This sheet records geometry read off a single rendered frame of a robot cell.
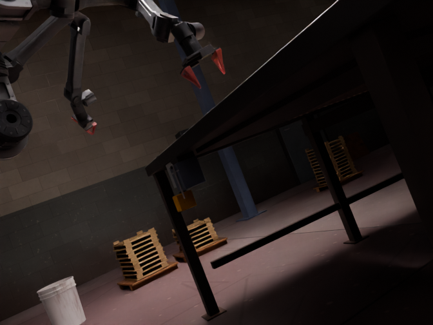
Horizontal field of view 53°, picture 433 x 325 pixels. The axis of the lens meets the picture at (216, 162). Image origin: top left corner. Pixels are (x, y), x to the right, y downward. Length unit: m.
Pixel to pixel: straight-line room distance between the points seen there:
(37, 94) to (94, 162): 1.26
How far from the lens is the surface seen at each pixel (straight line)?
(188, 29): 1.44
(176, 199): 2.07
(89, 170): 6.60
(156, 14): 1.49
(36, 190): 6.48
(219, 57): 1.43
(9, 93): 1.63
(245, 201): 6.04
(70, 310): 3.88
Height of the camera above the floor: 0.72
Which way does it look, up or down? 1 degrees up
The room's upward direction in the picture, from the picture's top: 22 degrees counter-clockwise
